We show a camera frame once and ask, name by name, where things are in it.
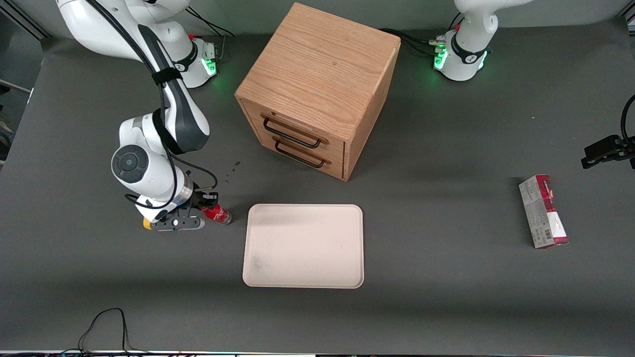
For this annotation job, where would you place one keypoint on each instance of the beige rectangular plastic tray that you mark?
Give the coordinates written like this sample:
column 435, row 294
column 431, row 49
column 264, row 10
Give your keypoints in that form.
column 302, row 245

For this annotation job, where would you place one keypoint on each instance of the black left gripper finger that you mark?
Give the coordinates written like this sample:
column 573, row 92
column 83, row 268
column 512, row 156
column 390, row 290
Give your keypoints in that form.
column 595, row 161
column 603, row 145

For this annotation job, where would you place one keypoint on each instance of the small red coke bottle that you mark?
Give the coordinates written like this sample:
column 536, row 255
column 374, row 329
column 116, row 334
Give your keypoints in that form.
column 218, row 214

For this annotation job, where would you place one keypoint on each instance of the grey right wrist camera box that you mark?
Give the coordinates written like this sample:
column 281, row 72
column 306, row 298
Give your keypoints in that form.
column 176, row 223

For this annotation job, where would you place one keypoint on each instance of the red and grey carton box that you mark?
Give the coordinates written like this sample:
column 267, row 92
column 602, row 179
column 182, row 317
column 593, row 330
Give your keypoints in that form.
column 544, row 213

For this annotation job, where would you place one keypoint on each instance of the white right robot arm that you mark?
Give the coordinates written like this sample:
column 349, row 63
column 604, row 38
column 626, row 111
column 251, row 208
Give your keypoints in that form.
column 173, row 114

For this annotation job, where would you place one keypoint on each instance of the black aluminium frame rail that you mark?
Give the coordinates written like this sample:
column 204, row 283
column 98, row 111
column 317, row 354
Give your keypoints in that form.
column 31, row 27

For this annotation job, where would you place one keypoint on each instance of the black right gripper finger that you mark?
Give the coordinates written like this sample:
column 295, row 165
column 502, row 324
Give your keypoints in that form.
column 198, row 202
column 213, row 197

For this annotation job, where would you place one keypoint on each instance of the wooden two-drawer cabinet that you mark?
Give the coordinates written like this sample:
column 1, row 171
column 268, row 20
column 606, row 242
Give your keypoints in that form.
column 322, row 64

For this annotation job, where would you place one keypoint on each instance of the yellow sponge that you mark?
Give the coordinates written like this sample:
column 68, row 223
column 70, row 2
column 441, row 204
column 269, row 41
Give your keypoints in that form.
column 146, row 224

